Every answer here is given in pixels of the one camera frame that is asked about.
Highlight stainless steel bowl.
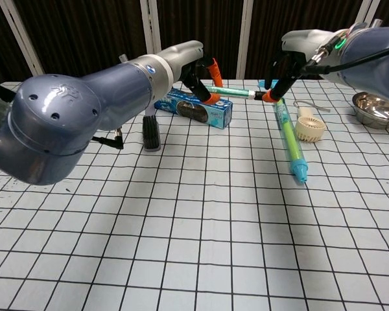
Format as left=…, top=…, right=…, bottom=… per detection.
left=351, top=91, right=389, bottom=130

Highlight green white marker body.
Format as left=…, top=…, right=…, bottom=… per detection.
left=204, top=84, right=257, bottom=100

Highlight white black checkered tablecloth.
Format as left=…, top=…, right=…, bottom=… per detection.
left=0, top=78, right=389, bottom=311

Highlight cream handheld fan with strap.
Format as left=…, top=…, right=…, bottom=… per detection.
left=293, top=100, right=331, bottom=143

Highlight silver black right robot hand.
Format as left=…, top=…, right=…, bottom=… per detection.
left=262, top=29, right=337, bottom=104

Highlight white screen frame post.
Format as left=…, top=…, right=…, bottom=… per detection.
left=356, top=0, right=381, bottom=32
left=139, top=0, right=165, bottom=58
left=0, top=0, right=49, bottom=82
left=236, top=0, right=254, bottom=80

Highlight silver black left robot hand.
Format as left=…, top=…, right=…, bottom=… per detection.
left=163, top=40, right=222, bottom=104

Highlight black angled cable plug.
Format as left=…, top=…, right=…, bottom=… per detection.
left=92, top=128, right=124, bottom=150

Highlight teal green water pump toy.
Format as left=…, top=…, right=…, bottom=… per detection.
left=257, top=80, right=310, bottom=186

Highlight blue cookie box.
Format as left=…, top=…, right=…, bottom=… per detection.
left=154, top=87, right=233, bottom=130

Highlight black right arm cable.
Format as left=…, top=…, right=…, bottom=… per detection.
left=300, top=41, right=389, bottom=77

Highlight grey brush black bristles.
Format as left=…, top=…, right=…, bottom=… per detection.
left=141, top=115, right=162, bottom=152

